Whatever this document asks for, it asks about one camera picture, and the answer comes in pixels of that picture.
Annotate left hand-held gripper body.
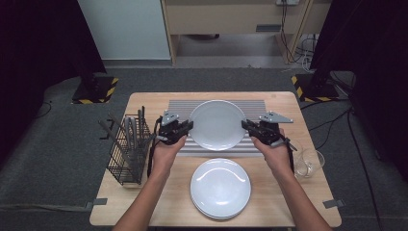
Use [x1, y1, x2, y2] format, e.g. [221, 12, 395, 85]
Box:
[154, 110, 187, 146]

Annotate black tape floor mark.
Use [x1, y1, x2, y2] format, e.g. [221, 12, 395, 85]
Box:
[98, 118, 115, 141]

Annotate tangle of white cables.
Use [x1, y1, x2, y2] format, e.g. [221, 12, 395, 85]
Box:
[293, 33, 319, 72]

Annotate black hanging cables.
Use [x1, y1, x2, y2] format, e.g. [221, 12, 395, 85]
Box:
[280, 3, 301, 64]

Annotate right hand-held gripper cable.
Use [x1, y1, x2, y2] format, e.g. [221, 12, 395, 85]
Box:
[287, 138, 296, 175]

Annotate person's right hand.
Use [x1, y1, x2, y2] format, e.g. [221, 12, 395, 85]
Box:
[250, 127, 295, 177]

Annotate black floor cable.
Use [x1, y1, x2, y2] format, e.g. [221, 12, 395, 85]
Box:
[36, 100, 53, 119]
[309, 109, 352, 151]
[346, 107, 384, 231]

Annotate black wire cutlery basket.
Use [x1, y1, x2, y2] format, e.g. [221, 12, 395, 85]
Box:
[106, 114, 152, 187]

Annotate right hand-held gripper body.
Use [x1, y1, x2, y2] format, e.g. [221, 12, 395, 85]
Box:
[251, 111, 298, 152]

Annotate hand-held gripper cable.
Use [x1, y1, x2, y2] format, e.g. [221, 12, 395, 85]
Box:
[146, 115, 163, 178]
[287, 138, 296, 175]

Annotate left hand-held gripper cable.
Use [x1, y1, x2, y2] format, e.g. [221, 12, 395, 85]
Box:
[146, 115, 163, 178]

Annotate hazard-striped stand base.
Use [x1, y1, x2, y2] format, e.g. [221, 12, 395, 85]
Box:
[71, 75, 119, 105]
[291, 72, 341, 104]

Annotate stack of white plates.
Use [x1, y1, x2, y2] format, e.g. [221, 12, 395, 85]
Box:
[190, 158, 252, 220]

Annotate black curtain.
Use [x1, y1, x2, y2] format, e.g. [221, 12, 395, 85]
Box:
[309, 0, 408, 182]
[0, 0, 107, 167]

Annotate light wooden desk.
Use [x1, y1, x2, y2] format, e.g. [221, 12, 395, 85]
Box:
[160, 0, 331, 65]

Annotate striped gray placemat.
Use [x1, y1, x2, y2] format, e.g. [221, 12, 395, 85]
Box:
[166, 99, 268, 158]

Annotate white partition panel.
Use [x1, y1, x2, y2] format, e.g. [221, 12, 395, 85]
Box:
[76, 0, 171, 61]

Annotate person's left hand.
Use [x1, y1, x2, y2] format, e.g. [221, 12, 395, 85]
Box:
[149, 134, 189, 182]

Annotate single white plate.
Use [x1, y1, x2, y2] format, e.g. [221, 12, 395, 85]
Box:
[188, 99, 247, 152]

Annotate gray tape piece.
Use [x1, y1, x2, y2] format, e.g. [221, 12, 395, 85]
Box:
[85, 197, 109, 209]
[322, 198, 346, 210]

